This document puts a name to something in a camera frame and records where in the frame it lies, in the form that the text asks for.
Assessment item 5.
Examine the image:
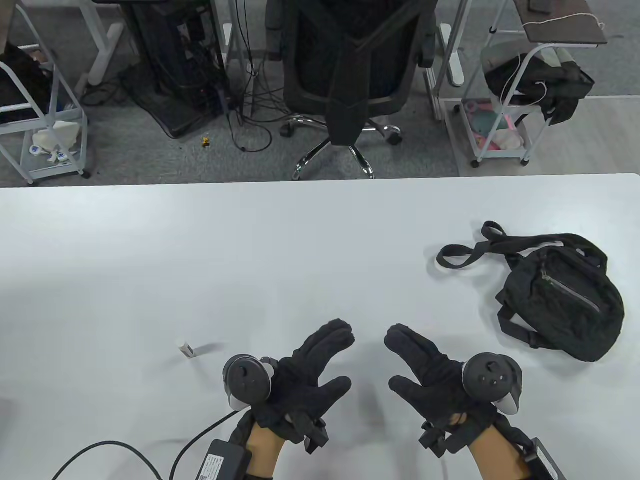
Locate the black mesh office chair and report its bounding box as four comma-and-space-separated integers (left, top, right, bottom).
265, 0, 438, 181

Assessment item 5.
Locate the white metal cart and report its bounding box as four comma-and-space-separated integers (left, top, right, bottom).
0, 0, 92, 186
457, 0, 560, 168

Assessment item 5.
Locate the white desk leg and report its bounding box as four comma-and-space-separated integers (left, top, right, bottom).
75, 0, 126, 86
222, 22, 251, 76
438, 22, 466, 88

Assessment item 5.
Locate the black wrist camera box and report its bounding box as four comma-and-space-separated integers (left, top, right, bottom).
195, 439, 253, 480
520, 437, 568, 480

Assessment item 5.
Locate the black round controller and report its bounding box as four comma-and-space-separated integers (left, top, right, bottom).
222, 354, 277, 412
461, 353, 523, 416

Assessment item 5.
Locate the black bag with grey lining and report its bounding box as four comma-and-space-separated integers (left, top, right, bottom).
481, 42, 596, 126

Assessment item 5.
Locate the white cloth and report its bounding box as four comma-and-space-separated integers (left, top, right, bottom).
32, 121, 81, 151

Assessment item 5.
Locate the brown side table top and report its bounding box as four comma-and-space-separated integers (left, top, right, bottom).
515, 0, 608, 49

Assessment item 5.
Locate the black cable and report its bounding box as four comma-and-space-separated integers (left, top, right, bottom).
51, 410, 241, 480

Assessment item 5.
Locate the person's right hand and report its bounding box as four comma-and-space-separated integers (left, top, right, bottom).
384, 323, 502, 459

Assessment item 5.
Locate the white plush item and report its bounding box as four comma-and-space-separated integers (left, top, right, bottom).
492, 129, 526, 150

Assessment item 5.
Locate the plain black bag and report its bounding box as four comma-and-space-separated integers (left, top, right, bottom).
0, 42, 53, 126

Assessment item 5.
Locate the black backpack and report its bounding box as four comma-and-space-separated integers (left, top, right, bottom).
436, 221, 626, 363

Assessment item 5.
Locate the white cable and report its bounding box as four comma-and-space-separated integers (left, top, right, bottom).
499, 12, 607, 107

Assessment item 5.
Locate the person's left hand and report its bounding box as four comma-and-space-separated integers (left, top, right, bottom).
249, 319, 356, 454

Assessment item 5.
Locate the bundle of black floor cables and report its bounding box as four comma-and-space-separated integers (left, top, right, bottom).
220, 0, 301, 153

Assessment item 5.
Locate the black computer tower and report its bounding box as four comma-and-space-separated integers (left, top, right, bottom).
119, 0, 231, 140

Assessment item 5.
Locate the person's left forearm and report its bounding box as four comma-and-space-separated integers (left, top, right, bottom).
230, 411, 290, 480

